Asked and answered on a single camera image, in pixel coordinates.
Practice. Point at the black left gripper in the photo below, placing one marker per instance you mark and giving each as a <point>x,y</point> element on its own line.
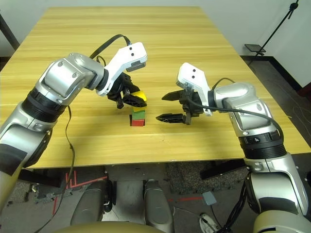
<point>119,88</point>

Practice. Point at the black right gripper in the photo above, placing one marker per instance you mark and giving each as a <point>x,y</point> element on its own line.
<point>189,99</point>

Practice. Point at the yellow wooden block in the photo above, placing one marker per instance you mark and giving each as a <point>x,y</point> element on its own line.
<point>142,95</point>

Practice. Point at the green wooden block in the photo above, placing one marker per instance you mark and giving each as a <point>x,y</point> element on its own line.
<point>139,116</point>

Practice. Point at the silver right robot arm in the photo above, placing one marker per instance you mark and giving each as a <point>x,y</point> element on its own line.
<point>250,114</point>

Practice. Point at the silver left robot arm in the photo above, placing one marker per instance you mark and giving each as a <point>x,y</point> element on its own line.
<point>65,75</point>

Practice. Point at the red wooden block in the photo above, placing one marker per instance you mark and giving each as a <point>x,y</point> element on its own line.
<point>138,123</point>

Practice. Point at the grey speckled floor mat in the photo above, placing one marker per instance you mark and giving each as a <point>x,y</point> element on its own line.
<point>184,177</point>

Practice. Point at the black table foot bar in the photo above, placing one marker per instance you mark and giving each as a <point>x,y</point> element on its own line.
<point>46,179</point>
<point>218,170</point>

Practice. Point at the long red tape strip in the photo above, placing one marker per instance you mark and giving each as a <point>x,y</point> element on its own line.
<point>192,199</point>

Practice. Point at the small blue-grey square pad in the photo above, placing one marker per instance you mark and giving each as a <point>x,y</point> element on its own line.
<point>209,198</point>

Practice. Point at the black flat stand plate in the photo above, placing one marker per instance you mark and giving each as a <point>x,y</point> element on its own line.
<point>252,47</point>

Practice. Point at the grey right robot leg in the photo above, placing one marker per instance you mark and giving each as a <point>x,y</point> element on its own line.
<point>156,206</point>

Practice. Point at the grey robot leg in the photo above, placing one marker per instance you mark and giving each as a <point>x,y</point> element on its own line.
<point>90,204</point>
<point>156,206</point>

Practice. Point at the grey left robot leg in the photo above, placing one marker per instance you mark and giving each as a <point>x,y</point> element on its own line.
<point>90,204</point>

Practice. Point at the white shoe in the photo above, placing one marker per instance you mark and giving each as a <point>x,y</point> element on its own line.
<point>207,222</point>

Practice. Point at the black foam puzzle mat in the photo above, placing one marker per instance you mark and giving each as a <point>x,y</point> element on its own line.
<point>48,197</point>

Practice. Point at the dark red floor object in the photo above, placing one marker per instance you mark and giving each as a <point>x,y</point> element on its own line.
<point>306,90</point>

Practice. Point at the black tripod stand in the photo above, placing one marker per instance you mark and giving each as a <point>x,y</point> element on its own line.
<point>279,24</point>

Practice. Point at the short red tape strip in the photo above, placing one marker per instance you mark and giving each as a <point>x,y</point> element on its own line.
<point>55,206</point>

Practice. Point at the olive robot torso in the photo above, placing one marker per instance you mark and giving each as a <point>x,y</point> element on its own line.
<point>104,229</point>

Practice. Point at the black slanted table leg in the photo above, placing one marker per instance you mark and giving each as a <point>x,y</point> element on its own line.
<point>8,32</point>

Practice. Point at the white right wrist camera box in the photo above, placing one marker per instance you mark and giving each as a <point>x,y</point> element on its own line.
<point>192,75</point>

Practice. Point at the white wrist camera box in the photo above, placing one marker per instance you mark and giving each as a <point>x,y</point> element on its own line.
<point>126,57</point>
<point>192,75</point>

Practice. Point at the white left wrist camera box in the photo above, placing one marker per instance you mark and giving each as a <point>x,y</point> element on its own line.
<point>126,57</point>

